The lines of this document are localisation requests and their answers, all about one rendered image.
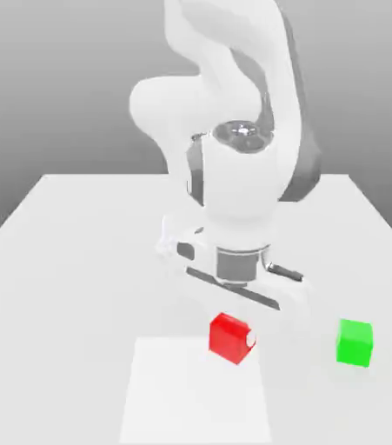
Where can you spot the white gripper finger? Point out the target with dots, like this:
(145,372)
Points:
(251,339)

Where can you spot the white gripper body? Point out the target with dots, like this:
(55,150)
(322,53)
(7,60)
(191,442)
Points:
(251,295)

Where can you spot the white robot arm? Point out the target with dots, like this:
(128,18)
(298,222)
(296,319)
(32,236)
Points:
(237,194)

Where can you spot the small green cube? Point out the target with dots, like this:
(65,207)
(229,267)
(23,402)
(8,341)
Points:
(353,344)

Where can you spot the small red cube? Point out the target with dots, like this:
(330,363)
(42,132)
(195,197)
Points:
(228,339)

